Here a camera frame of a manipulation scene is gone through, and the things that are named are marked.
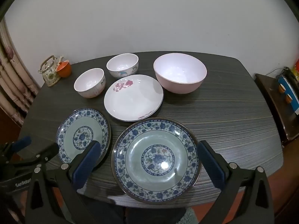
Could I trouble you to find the small blue floral plate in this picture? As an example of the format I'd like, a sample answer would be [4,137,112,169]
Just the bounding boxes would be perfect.
[56,108,112,165]

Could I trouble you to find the large blue floral plate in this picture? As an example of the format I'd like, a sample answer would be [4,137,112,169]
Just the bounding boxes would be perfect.
[111,118,202,203]

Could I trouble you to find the white bowl rabbit print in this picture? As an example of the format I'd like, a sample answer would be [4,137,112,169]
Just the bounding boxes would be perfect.
[73,68,106,99]

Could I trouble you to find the white plate pink flowers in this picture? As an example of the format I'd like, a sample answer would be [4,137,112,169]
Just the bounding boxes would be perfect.
[104,74,164,122]

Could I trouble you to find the white bowl dog print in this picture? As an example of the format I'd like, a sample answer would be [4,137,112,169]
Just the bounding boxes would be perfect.
[107,53,139,79]

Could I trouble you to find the large pink bowl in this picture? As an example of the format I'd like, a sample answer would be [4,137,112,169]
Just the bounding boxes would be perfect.
[153,53,207,94]

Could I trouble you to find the beige patterned curtain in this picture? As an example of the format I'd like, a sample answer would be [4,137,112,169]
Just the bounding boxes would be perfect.
[1,19,40,126]

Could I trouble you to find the floral ceramic teapot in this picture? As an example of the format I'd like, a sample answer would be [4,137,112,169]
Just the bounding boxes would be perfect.
[38,55,64,87]

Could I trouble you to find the dark side cabinet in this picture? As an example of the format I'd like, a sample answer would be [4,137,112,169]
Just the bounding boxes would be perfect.
[254,74,298,147]

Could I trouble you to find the orange teacup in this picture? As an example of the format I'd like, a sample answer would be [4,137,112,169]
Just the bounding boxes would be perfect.
[55,60,72,78]

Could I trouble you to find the blue white box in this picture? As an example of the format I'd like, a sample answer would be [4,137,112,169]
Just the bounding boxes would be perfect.
[278,76,299,115]

